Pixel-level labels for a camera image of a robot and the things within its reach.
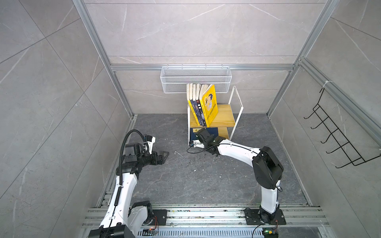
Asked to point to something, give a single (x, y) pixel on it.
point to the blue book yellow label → (213, 131)
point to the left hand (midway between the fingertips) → (160, 150)
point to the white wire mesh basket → (175, 79)
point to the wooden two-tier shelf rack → (223, 120)
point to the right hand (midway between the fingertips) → (208, 136)
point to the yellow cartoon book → (208, 102)
